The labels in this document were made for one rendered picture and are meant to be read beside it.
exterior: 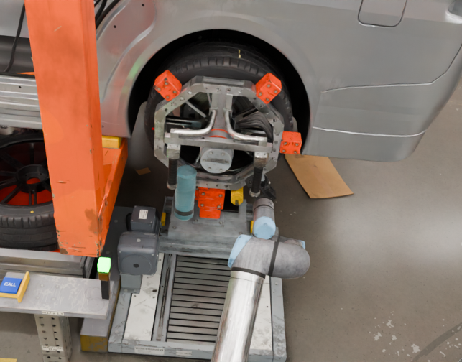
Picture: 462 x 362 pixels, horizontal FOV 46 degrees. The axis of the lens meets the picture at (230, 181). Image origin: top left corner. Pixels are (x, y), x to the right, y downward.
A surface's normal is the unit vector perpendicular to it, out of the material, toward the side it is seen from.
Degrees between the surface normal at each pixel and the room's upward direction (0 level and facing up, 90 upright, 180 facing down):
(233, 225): 0
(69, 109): 90
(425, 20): 90
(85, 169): 90
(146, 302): 0
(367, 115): 90
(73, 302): 0
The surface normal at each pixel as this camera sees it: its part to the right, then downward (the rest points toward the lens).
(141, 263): -0.02, 0.64
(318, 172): 0.11, -0.75
